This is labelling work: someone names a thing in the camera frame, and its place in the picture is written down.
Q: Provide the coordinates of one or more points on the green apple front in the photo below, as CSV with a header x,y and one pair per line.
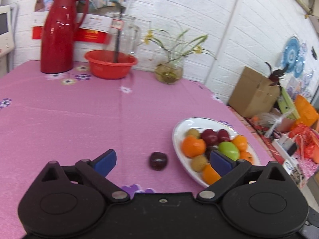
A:
x,y
229,149

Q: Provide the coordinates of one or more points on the red mesh bag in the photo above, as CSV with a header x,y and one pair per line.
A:
x,y
307,141

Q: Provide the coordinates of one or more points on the large orange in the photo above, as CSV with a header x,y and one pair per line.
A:
x,y
209,175
240,142

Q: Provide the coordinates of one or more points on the small tan kiwi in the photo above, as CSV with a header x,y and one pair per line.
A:
x,y
198,163

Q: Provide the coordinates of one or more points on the brown cardboard box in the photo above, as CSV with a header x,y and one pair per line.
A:
x,y
253,94

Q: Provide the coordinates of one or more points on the pink floral tablecloth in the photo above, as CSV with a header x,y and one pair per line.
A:
x,y
78,116

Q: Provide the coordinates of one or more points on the plaid red cloth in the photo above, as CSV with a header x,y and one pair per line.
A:
x,y
263,149

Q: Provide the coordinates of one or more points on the white oval plate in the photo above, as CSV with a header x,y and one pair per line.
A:
x,y
201,124

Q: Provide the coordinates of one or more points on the glass pitcher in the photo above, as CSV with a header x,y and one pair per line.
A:
x,y
124,35

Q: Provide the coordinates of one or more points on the glass vase with plant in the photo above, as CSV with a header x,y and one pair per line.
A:
x,y
175,49

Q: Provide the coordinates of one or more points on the red plum front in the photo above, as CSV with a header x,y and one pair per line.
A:
x,y
223,135

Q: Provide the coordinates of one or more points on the red plum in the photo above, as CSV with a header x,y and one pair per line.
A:
x,y
209,136
223,135

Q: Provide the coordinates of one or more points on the brown kiwi fruit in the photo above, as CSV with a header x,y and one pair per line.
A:
x,y
193,132

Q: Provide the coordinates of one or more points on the orange bag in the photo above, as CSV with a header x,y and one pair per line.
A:
x,y
307,113

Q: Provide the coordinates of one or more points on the white water dispenser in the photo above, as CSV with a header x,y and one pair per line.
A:
x,y
8,24

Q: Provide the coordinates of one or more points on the red plastic basin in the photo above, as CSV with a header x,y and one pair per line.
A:
x,y
101,63

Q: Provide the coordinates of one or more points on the dark red leafy plant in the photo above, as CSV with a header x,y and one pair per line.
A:
x,y
276,76

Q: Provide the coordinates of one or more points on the blue wall plates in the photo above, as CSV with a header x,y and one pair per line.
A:
x,y
294,56

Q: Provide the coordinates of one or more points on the white power strip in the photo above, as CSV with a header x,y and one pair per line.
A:
x,y
286,148

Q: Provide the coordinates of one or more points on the mandarin orange with stem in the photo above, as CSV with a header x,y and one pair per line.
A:
x,y
192,147

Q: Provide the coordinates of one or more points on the plastic bag with fruit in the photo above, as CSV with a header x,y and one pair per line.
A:
x,y
270,120

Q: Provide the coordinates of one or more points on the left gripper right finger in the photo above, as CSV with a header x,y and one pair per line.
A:
x,y
231,173

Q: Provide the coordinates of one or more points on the green box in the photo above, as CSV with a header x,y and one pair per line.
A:
x,y
286,105

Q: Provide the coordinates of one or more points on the bedding wall poster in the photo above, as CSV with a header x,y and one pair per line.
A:
x,y
95,25

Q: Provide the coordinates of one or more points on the dark purple plum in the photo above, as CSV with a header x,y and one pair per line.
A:
x,y
158,161

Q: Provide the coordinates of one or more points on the red thermos jug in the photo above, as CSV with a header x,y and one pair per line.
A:
x,y
58,36

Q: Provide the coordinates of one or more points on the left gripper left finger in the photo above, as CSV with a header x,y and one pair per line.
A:
x,y
94,173

